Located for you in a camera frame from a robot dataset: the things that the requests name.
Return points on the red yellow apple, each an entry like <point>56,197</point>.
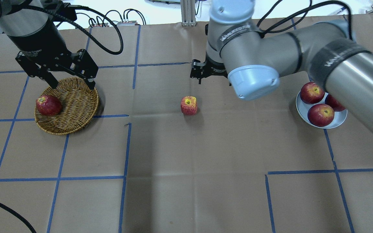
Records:
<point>189,105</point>

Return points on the red apple plate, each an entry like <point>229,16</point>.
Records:
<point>321,115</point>
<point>311,93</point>
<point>334,103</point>

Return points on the red apple plate front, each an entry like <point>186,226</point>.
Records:
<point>321,115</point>

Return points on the woven wicker basket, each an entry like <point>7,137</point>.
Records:
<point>79,105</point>

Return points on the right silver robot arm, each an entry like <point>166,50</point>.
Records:
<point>238,50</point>

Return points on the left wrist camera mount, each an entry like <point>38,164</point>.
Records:
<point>60,7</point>

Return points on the dark red apple in basket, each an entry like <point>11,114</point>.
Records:
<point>48,105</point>

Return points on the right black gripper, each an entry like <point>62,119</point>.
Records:
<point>215,69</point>

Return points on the light blue plate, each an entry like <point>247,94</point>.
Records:
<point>303,108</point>

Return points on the red apple plate back right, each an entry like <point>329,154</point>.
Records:
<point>334,103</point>

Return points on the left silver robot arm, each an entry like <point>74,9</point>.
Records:
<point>23,17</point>

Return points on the aluminium frame post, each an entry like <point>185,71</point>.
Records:
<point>188,13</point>

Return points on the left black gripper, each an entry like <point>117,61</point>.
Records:
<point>39,41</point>

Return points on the red apple plate back left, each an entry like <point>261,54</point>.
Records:
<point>311,93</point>

